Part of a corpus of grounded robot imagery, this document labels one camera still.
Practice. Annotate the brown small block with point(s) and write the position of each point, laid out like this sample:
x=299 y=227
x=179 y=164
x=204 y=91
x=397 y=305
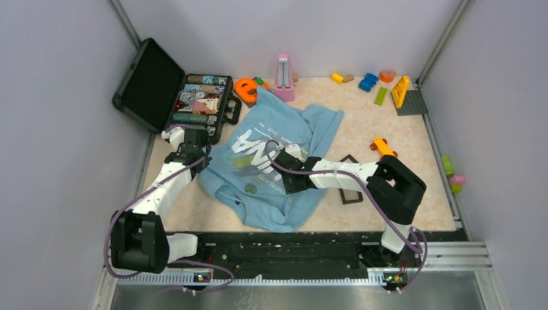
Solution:
x=348 y=78

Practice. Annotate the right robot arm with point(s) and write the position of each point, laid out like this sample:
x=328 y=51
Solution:
x=393 y=189

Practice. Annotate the lower black square frame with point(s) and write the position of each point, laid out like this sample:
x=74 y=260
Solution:
x=350 y=197

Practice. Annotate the pink metronome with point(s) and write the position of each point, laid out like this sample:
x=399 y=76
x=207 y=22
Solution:
x=284 y=82

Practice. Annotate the upper black square frame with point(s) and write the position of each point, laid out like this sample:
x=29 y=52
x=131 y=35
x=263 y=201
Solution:
x=349 y=159

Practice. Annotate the green toy brick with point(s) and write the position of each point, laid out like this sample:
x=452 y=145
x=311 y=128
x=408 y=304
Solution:
x=380 y=97

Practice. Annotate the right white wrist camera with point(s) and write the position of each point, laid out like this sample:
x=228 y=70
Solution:
x=293 y=150

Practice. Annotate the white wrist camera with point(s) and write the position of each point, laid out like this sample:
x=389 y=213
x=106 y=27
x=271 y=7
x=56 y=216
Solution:
x=175 y=136
x=293 y=150

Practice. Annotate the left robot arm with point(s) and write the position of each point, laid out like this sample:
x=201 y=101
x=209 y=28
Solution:
x=137 y=240

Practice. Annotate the orange letter e toy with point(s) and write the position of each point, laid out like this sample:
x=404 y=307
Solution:
x=246 y=90

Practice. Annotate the green pink toy pieces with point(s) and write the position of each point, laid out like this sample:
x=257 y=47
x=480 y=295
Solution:
x=455 y=181

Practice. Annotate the black poker chip case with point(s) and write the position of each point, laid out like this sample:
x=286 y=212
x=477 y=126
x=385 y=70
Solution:
x=157 y=93

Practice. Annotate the grey building baseplate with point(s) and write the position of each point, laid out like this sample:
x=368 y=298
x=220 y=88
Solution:
x=414 y=104

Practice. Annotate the black square frame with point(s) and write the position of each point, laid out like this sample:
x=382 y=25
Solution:
x=349 y=159
x=350 y=197

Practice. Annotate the yellow small toy brick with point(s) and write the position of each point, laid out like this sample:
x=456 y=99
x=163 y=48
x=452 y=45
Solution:
x=337 y=78

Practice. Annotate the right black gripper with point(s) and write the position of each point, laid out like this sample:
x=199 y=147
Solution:
x=291 y=188

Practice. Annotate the blue toy brick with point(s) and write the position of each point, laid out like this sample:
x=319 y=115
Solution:
x=368 y=82

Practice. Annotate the orange small cup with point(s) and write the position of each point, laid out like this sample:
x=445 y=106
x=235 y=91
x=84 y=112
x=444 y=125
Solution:
x=387 y=76

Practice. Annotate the light blue t-shirt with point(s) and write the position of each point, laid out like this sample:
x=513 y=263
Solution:
x=245 y=158

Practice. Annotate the orange toy car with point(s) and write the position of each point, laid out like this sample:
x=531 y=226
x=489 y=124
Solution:
x=381 y=146

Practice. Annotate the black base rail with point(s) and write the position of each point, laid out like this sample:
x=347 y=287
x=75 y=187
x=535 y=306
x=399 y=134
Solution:
x=300 y=255

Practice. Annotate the yellow triangular toy block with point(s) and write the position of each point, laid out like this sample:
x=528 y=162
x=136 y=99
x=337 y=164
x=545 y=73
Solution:
x=398 y=92

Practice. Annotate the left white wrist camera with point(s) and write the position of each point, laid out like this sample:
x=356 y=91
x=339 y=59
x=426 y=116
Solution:
x=175 y=136

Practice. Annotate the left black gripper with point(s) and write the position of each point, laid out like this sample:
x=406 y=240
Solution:
x=206 y=163

